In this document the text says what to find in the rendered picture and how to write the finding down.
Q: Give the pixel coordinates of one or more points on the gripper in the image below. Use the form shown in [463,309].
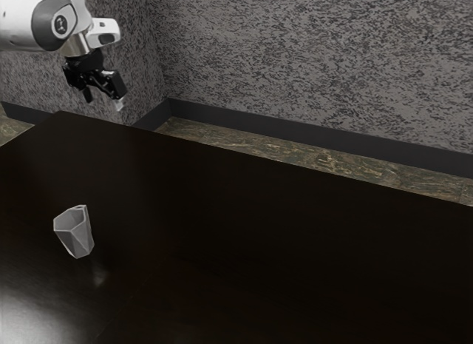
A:
[82,68]

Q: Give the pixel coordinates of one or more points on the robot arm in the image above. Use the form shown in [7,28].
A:
[22,22]

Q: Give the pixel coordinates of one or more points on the grey faceted mug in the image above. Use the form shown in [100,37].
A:
[75,231]

